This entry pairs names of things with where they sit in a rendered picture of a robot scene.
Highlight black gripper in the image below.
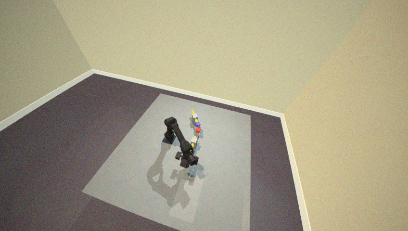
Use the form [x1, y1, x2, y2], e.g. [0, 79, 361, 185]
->
[175, 152, 199, 165]

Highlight yellow square bar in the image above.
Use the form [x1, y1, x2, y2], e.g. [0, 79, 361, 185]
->
[191, 136, 197, 149]

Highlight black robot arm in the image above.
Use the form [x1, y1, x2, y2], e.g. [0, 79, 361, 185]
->
[164, 117, 197, 168]

